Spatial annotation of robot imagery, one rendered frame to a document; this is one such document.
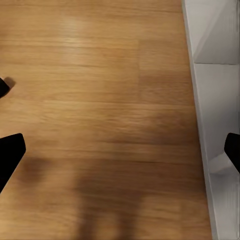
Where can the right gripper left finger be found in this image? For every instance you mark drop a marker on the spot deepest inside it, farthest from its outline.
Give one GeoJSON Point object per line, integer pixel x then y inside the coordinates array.
{"type": "Point", "coordinates": [12, 149]}

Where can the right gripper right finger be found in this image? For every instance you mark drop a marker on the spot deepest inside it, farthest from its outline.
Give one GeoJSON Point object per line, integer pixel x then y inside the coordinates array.
{"type": "Point", "coordinates": [232, 149]}

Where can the digital camera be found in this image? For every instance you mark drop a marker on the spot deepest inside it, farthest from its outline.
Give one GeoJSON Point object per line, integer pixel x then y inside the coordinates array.
{"type": "Point", "coordinates": [3, 87]}

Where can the bookcase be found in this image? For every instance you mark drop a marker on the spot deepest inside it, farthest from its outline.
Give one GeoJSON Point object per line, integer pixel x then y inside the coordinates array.
{"type": "Point", "coordinates": [213, 40]}

